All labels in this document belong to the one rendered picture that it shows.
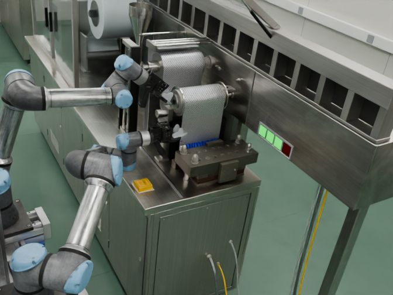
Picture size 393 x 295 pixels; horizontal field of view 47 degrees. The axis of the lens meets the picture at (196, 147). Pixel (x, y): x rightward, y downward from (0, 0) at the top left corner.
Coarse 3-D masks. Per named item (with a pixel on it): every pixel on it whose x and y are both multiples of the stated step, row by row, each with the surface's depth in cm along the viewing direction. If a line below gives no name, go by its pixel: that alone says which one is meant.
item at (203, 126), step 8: (200, 112) 223; (208, 112) 226; (216, 112) 229; (184, 120) 221; (192, 120) 223; (200, 120) 226; (208, 120) 228; (216, 120) 231; (184, 128) 223; (192, 128) 226; (200, 128) 228; (208, 128) 231; (216, 128) 234; (184, 136) 226; (192, 136) 229; (200, 136) 231; (208, 136) 234; (216, 136) 237; (184, 144) 228
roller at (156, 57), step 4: (200, 52) 241; (156, 56) 234; (160, 56) 230; (152, 60) 239; (160, 60) 230; (204, 60) 240; (160, 64) 231; (204, 64) 240; (160, 68) 232; (204, 68) 242; (160, 72) 233; (160, 76) 233
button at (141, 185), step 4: (136, 180) 215; (140, 180) 216; (144, 180) 216; (148, 180) 216; (136, 184) 213; (140, 184) 213; (144, 184) 213; (148, 184) 214; (140, 188) 211; (144, 188) 212; (148, 188) 213; (152, 188) 214
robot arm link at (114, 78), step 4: (116, 72) 197; (112, 76) 198; (116, 76) 197; (120, 76) 197; (108, 80) 198; (112, 80) 196; (116, 80) 196; (120, 80) 197; (124, 80) 198; (104, 84) 198; (108, 84) 196; (112, 84) 194; (124, 84) 195
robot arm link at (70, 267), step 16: (96, 160) 172; (112, 160) 172; (96, 176) 168; (112, 176) 170; (96, 192) 166; (80, 208) 163; (96, 208) 164; (80, 224) 159; (96, 224) 163; (80, 240) 156; (64, 256) 151; (80, 256) 153; (48, 272) 149; (64, 272) 148; (80, 272) 149; (48, 288) 151; (64, 288) 148; (80, 288) 151
